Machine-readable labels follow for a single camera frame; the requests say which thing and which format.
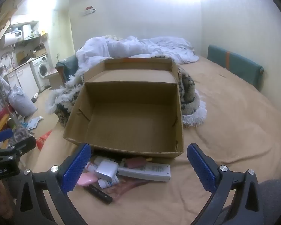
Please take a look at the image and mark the brown cardboard box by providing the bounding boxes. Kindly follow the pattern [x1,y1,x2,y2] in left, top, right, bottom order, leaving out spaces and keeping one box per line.
[63,57,184,159]

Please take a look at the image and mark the white red wall fixture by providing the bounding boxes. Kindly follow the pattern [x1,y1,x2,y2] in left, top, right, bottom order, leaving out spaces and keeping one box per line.
[82,5,96,17]

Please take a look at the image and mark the white duvet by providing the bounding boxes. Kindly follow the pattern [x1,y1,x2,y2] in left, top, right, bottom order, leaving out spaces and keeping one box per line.
[75,36,200,65]

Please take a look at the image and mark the black cosmetic tube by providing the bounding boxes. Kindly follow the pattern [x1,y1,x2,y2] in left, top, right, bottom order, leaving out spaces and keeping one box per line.
[84,184,113,204]

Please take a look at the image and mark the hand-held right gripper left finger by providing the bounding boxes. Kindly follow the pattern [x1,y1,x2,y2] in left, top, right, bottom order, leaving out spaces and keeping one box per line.
[14,143,92,225]

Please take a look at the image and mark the white remote control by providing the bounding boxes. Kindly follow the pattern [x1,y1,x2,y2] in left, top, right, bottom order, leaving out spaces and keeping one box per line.
[117,158,171,182]

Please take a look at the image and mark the white charger adapter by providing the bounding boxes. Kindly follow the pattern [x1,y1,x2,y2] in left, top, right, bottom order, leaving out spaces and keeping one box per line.
[94,159,119,182]

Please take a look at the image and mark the hanging white cloth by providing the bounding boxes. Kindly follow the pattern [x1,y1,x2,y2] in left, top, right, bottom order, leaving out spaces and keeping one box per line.
[0,71,10,106]

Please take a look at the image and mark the white bottle green label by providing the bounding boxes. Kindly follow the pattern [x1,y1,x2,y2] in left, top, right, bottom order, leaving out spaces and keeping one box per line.
[98,176,120,189]

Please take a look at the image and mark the white washing machine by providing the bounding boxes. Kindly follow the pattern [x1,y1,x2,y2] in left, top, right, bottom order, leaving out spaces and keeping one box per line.
[30,55,50,92]

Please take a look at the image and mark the white plastic bag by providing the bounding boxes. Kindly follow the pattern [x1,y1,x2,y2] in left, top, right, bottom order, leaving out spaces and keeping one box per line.
[8,84,38,117]

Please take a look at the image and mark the teal cushion orange stripe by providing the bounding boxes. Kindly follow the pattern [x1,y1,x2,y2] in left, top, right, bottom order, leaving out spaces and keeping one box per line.
[207,44,265,92]

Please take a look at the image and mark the white paper leaflet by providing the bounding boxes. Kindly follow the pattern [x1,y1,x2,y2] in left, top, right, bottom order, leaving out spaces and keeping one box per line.
[26,116,45,130]

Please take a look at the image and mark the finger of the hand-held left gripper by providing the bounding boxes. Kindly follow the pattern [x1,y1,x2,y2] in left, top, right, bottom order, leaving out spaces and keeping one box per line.
[0,129,13,144]
[7,136,37,156]

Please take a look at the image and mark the shaggy patterned blanket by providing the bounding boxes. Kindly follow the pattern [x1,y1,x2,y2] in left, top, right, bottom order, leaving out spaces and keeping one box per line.
[47,54,208,128]

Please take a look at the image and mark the red plastic bag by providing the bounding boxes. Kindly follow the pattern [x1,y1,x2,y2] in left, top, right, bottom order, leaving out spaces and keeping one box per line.
[36,130,52,151]

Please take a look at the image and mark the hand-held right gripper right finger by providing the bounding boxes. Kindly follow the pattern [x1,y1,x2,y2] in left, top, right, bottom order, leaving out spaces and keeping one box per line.
[187,143,260,225]

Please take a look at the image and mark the white water heater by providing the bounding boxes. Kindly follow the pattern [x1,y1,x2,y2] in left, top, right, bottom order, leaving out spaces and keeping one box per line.
[3,30,24,49]

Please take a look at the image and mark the light pink soft item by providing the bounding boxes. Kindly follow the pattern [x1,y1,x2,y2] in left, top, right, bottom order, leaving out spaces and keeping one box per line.
[77,172,98,186]

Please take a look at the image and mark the white bottle pink label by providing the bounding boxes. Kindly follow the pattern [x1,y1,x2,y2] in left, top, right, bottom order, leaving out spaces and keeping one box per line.
[85,162,99,173]

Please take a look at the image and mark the small beige table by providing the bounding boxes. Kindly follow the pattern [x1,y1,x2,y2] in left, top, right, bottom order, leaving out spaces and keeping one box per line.
[44,71,66,90]

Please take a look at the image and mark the person's grey clad leg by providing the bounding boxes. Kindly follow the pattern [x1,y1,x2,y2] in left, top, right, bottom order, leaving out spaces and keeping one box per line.
[258,179,281,225]

